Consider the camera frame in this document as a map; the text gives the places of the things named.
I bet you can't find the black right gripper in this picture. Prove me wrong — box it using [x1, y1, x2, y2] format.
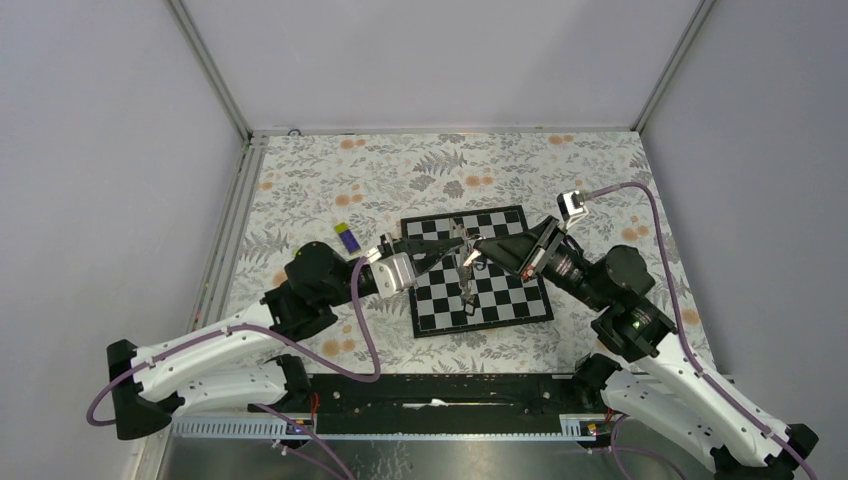
[473, 214, 610, 311]

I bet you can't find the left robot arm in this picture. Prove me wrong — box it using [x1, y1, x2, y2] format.
[86, 236, 466, 440]

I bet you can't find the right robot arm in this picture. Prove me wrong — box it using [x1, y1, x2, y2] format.
[473, 218, 818, 479]

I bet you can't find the black white chessboard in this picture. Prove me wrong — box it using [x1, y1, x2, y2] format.
[401, 205, 553, 338]

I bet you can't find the purple green toy brick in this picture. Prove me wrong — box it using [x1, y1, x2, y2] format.
[334, 223, 361, 255]

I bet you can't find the floral table cloth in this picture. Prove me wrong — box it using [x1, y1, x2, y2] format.
[225, 132, 711, 374]

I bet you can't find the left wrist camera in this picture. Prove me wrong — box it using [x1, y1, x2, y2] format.
[365, 247, 416, 298]

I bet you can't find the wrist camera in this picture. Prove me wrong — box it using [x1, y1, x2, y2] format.
[557, 190, 589, 230]
[365, 247, 416, 298]

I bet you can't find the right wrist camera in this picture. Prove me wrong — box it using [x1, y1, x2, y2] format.
[557, 190, 589, 230]

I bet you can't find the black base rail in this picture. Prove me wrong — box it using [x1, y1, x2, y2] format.
[268, 373, 617, 437]

